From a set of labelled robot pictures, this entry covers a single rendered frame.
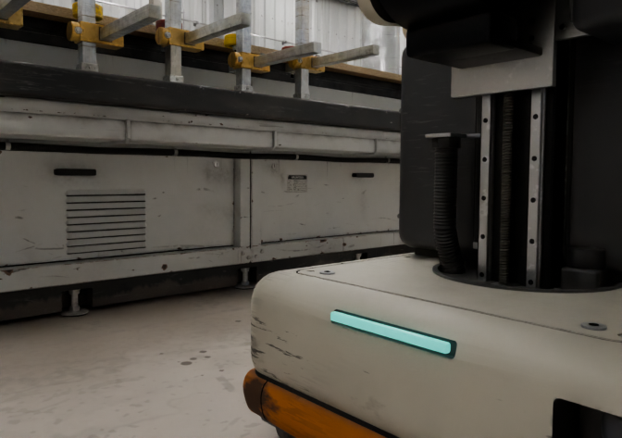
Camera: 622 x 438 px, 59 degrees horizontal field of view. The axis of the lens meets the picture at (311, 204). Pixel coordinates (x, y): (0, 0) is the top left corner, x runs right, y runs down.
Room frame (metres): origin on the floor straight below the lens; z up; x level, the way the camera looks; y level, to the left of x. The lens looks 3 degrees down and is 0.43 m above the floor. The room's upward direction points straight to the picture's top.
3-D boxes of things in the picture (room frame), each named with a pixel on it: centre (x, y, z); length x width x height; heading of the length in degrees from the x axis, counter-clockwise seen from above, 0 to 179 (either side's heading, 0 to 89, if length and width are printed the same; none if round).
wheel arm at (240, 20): (1.60, 0.32, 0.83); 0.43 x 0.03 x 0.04; 42
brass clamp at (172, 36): (1.66, 0.39, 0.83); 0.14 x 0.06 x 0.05; 132
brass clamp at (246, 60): (1.83, 0.21, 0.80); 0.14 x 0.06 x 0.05; 132
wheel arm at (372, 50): (1.93, -0.06, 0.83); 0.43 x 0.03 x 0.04; 42
